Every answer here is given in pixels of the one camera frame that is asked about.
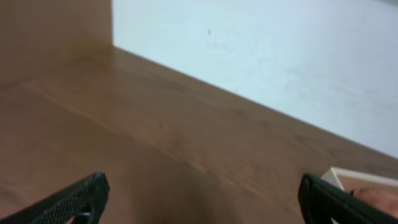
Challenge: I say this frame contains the white cardboard box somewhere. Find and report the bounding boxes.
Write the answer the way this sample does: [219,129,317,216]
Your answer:
[321,167,397,194]

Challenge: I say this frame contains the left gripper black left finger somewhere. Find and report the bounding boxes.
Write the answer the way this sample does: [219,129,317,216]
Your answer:
[1,172,110,224]

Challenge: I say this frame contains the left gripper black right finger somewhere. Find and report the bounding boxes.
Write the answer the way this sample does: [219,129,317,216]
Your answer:
[298,173,397,224]

